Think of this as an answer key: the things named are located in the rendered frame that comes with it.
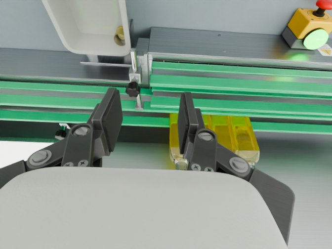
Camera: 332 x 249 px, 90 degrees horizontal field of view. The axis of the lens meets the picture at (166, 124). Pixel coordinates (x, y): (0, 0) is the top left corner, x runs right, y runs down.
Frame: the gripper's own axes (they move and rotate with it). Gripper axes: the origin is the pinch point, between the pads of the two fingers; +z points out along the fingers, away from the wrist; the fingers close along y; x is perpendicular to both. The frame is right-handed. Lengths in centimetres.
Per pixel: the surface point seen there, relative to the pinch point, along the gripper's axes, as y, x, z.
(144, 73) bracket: -3.8, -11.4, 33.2
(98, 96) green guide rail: -16.8, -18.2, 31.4
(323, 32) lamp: 38, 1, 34
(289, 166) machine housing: 47, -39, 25
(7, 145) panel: -49, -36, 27
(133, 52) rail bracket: -4.6, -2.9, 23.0
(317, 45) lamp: 38, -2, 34
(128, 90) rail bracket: -5.6, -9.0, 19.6
